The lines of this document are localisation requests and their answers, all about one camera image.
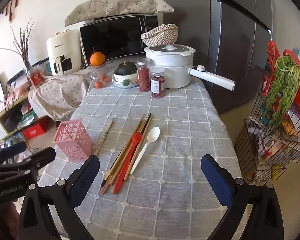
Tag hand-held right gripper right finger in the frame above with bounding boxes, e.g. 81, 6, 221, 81
201, 154, 285, 240

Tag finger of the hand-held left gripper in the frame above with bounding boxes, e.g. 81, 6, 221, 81
0, 147, 57, 178
0, 141, 27, 167

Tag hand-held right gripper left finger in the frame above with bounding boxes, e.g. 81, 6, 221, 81
18, 155, 100, 240

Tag brown wooden chopstick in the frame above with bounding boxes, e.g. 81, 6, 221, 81
100, 120, 148, 195
104, 114, 146, 180
124, 120, 152, 181

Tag pink lattice utensil holder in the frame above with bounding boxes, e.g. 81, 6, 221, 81
52, 119, 94, 162

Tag red plastic spoon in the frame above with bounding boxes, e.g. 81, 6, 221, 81
113, 132, 143, 194

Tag person's left forearm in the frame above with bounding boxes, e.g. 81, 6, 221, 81
0, 201, 22, 240

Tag red cardboard box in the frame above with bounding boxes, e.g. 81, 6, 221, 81
22, 124, 49, 140

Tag wooden shelf unit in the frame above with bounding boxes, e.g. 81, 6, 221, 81
0, 90, 48, 147

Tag light printed bamboo chopstick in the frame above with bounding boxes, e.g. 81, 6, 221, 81
94, 119, 115, 157

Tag grey checkered tablecloth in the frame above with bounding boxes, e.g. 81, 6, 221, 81
37, 79, 243, 240

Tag floral white cloth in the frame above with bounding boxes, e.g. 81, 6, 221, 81
27, 66, 118, 120

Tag red label nut jar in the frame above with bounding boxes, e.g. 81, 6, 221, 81
27, 66, 45, 88

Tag white plastic spoon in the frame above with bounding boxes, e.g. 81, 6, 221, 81
129, 126, 161, 175

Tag clear glass jar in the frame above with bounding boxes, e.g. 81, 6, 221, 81
90, 64, 108, 82

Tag white ceramic plate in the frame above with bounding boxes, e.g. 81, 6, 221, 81
112, 79, 138, 88

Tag white ceramic bowl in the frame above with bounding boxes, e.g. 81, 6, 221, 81
112, 71, 138, 85

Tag bare dry branches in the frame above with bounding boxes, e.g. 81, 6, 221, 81
0, 17, 34, 70

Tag cream air fryer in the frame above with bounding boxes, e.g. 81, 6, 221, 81
46, 29, 82, 76

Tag large orange fruit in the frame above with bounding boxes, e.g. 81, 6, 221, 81
90, 47, 106, 67

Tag short jar of red dates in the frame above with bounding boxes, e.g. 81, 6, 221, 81
150, 66, 166, 98

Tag green long beans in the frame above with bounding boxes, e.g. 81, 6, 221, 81
261, 56, 300, 128

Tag tall jar of red berries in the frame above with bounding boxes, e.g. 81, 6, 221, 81
136, 58, 152, 92

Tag dark green squash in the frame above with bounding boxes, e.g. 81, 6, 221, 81
117, 61, 137, 76

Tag white electric cooking pot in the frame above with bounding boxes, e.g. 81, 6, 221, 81
144, 44, 235, 92

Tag black microwave oven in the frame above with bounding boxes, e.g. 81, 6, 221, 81
79, 14, 164, 67

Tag grey refrigerator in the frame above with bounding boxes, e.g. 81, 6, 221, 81
161, 0, 273, 114

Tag floral beige pillow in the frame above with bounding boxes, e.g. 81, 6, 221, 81
64, 0, 175, 27

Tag black wire rack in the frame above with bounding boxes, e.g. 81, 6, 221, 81
234, 40, 300, 180

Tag red wall decoration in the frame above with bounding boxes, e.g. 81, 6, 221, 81
5, 0, 25, 23

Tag woven rope basket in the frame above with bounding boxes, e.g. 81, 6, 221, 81
141, 24, 179, 47

